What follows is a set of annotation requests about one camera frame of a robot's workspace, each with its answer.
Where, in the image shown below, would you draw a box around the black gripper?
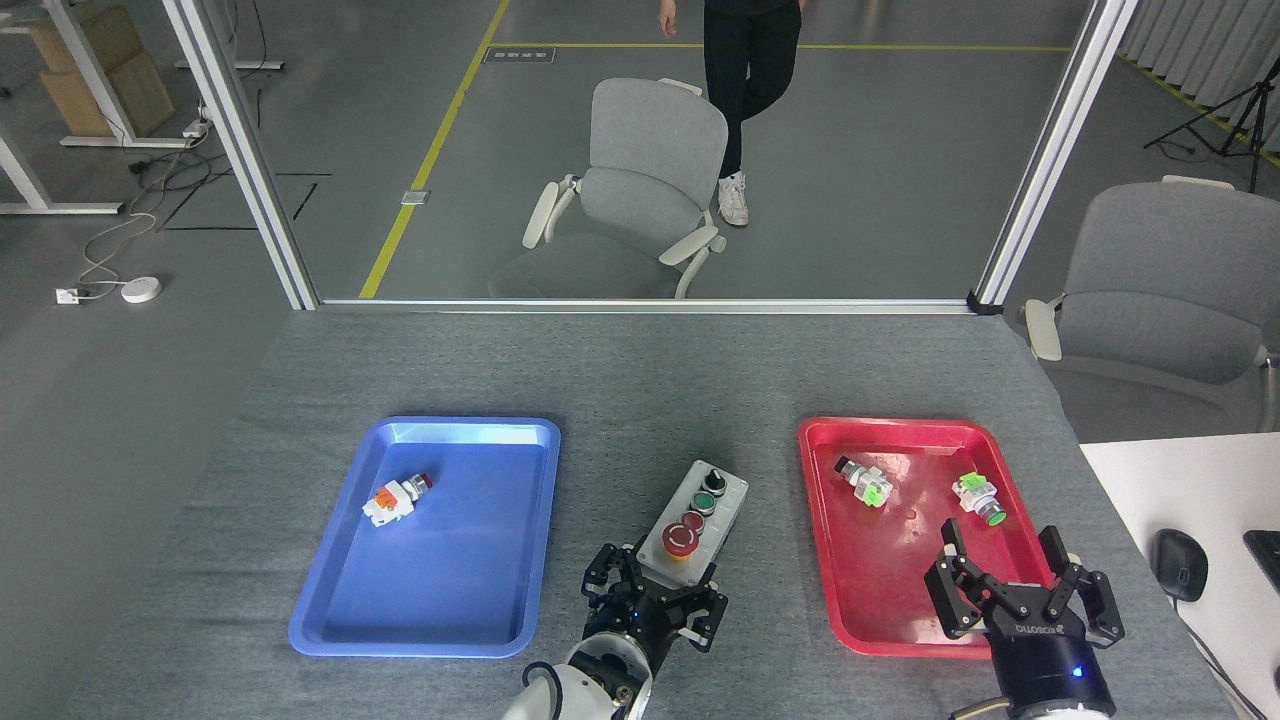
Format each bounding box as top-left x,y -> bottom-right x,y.
924,517 -> 1127,714
582,542 -> 730,671

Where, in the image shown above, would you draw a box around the white control box with buttons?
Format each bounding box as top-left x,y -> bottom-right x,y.
637,460 -> 749,591

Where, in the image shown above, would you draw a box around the grey office chair white armrests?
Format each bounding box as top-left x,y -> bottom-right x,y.
488,78 -> 729,300
1020,176 -> 1280,444

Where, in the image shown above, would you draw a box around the black push button green block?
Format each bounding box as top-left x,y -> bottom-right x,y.
834,456 -> 893,509

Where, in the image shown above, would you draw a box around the red push button orange block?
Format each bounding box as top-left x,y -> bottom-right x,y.
362,474 -> 434,528

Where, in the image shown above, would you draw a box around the cardboard box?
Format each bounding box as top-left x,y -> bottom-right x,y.
28,5 -> 176,139

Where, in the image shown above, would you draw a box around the red plastic tray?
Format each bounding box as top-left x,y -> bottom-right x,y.
798,417 -> 1081,662

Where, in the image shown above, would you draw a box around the black computer mouse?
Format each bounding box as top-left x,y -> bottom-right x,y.
1150,528 -> 1209,603

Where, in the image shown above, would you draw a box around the blue plastic tray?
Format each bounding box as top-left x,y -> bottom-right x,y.
288,416 -> 561,660

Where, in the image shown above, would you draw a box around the white side table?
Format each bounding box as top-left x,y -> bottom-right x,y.
1078,432 -> 1280,720

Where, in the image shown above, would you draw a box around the black keyboard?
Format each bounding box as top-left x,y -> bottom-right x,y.
1243,530 -> 1280,583

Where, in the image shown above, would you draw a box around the black tripod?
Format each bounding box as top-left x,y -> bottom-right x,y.
1143,80 -> 1280,194

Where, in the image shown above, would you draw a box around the person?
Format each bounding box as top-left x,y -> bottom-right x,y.
657,0 -> 807,228

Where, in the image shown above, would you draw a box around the white pleated curtain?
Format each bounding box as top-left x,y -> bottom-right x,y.
1118,0 -> 1280,161

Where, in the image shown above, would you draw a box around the green push button switch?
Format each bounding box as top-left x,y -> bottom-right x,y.
952,472 -> 1008,528

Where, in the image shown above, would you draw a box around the black mouse cable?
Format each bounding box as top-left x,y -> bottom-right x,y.
1172,598 -> 1253,720

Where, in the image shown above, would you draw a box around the silver aluminium rail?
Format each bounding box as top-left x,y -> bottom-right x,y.
318,297 -> 977,316

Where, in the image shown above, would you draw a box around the silver aluminium post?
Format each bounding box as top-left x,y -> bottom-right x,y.
163,0 -> 321,311
968,0 -> 1141,317

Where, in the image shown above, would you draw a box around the white floor cable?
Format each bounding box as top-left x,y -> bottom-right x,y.
78,180 -> 161,297

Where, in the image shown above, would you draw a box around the white desk frame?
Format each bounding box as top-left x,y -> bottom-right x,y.
0,0 -> 206,216

